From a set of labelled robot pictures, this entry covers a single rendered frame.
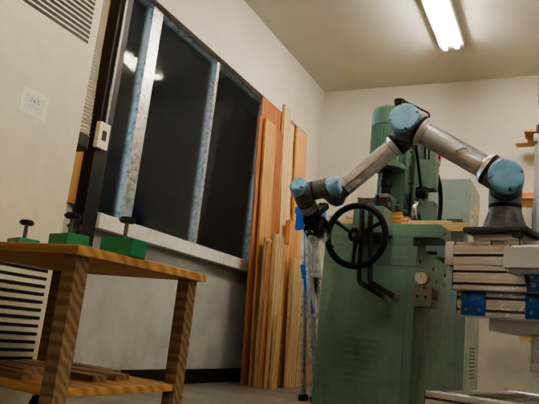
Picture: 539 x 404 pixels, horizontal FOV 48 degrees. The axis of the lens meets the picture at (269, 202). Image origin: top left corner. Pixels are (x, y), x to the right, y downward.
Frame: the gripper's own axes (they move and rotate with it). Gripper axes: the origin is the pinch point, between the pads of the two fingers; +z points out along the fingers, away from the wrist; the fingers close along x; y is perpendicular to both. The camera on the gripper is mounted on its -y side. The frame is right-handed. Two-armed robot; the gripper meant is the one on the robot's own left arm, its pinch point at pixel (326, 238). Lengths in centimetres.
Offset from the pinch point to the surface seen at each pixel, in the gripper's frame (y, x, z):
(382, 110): -76, 10, -8
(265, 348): -21, -97, 142
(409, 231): -18.7, 29.2, 16.4
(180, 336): 79, -11, -45
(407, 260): -7.3, 28.9, 23.0
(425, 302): 9.8, 38.8, 28.8
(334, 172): -229, -117, 178
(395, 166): -53, 18, 9
